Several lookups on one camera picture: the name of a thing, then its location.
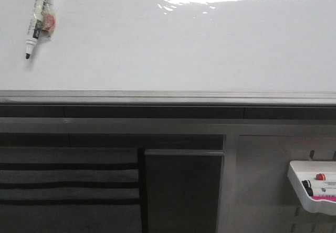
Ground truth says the white whiteboard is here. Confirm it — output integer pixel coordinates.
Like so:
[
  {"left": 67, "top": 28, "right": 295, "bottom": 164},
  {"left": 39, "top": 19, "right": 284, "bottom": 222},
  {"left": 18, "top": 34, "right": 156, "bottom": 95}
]
[{"left": 1, "top": 0, "right": 335, "bottom": 105}]

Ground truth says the dark grey cabinet panel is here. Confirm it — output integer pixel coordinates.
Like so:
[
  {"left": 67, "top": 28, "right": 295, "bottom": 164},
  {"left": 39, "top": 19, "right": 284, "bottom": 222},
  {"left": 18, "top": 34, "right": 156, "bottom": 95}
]
[{"left": 145, "top": 149, "right": 224, "bottom": 232}]

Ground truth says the white plastic marker tray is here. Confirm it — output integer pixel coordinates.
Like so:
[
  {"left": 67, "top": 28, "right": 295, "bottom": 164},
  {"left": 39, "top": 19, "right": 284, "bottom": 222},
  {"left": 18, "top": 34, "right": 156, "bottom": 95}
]
[{"left": 287, "top": 161, "right": 335, "bottom": 216}]

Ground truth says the grey slatted shelf unit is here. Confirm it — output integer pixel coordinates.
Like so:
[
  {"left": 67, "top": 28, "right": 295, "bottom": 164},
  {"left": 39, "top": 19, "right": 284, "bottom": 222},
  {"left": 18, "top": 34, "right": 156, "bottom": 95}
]
[{"left": 1, "top": 147, "right": 148, "bottom": 232}]

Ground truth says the upper black capped marker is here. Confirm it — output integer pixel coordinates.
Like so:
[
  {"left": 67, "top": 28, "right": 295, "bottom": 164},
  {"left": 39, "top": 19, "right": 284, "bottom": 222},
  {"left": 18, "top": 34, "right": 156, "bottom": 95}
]
[{"left": 301, "top": 179, "right": 336, "bottom": 188}]

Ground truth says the black capped marker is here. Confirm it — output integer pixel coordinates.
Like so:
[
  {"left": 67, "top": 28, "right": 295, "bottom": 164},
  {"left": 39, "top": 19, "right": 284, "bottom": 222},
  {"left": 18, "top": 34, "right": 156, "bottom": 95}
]
[
  {"left": 301, "top": 179, "right": 336, "bottom": 188},
  {"left": 306, "top": 187, "right": 336, "bottom": 197}
]

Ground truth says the lower black capped marker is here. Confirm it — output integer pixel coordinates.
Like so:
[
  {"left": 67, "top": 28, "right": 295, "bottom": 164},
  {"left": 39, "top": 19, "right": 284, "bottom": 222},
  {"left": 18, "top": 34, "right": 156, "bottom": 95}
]
[{"left": 306, "top": 187, "right": 336, "bottom": 197}]

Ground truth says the red capped marker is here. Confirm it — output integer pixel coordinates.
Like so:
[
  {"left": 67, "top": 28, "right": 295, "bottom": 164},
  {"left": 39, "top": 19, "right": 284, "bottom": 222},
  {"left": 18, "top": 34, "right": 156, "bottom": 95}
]
[{"left": 316, "top": 173, "right": 336, "bottom": 182}]

